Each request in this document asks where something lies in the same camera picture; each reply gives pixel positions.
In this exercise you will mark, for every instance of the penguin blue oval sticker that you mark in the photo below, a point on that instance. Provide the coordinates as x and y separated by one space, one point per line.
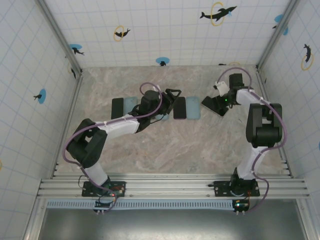
162 60

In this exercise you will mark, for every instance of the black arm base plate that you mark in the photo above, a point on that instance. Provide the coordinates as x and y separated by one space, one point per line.
86 192
220 191

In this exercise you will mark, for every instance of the blue patch sticker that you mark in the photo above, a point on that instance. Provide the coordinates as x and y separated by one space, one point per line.
278 18

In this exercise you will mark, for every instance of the shark blue oval sticker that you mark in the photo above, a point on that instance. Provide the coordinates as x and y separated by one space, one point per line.
75 46

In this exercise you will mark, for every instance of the black phone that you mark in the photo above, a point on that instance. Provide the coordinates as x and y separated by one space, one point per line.
221 115

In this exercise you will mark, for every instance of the grey metal sheet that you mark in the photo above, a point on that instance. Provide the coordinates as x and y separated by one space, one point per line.
175 225

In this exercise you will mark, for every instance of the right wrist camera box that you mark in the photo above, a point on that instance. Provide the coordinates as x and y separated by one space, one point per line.
221 88

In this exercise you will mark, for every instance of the wide aluminium mounting rail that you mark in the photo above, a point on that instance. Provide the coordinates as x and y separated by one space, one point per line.
162 186

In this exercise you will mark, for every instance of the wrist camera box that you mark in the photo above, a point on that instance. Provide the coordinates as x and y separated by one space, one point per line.
221 88
155 88

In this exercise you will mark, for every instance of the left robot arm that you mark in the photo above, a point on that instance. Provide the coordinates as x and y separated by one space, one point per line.
85 145

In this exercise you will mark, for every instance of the black controller box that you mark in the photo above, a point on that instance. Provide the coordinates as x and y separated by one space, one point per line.
102 204
241 205

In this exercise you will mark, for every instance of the seal blue oval sticker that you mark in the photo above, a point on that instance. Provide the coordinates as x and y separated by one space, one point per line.
43 96

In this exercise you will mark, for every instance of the aluminium frame post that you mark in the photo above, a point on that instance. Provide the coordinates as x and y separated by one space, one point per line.
305 220
60 37
35 220
278 32

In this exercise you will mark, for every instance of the aluminium floor rail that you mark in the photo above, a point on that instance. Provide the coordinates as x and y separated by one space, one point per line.
272 112
73 105

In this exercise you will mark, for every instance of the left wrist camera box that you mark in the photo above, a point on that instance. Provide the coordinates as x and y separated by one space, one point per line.
155 88

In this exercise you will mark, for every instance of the small circuit board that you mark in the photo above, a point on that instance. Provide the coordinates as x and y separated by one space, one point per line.
120 190

